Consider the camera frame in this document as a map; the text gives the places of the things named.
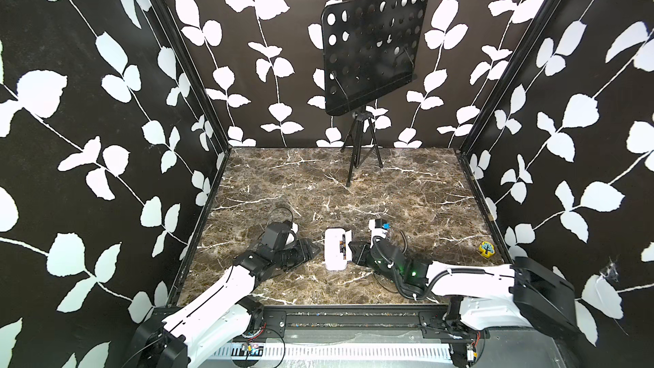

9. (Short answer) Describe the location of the white digital alarm clock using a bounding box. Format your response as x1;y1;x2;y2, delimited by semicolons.
324;228;353;272

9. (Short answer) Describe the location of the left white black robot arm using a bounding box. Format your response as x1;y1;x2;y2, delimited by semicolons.
122;221;320;367

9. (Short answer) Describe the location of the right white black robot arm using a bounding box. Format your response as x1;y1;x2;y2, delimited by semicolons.
347;236;580;338

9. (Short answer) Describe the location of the small yellow cap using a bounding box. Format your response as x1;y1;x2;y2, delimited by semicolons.
479;241;496;258

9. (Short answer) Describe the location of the black perforated music stand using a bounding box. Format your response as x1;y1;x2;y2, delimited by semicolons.
320;0;429;170

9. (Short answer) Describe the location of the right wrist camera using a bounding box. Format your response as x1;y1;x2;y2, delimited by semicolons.
368;218;390;242

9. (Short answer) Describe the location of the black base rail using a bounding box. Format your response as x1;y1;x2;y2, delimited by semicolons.
254;306;558;341

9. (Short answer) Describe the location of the white slotted cable duct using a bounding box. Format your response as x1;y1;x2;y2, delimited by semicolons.
209;342;452;364

